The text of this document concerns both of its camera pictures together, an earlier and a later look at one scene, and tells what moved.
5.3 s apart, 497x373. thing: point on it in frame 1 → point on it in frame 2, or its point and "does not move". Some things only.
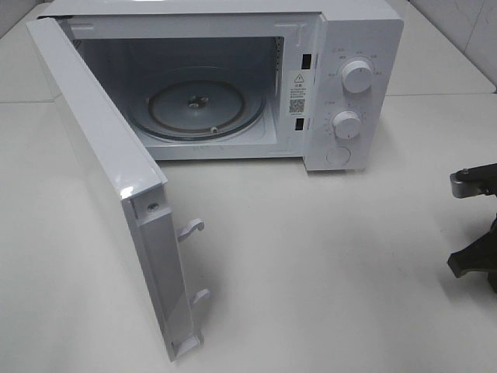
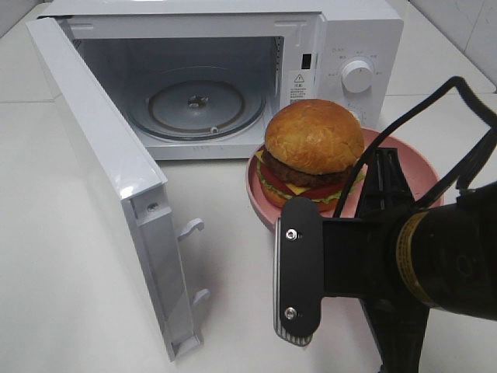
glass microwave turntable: (196, 103) does not move
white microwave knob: (346, 124) → (357, 109)
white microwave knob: (357, 76) does not move
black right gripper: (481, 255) → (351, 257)
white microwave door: (158, 246) does not move
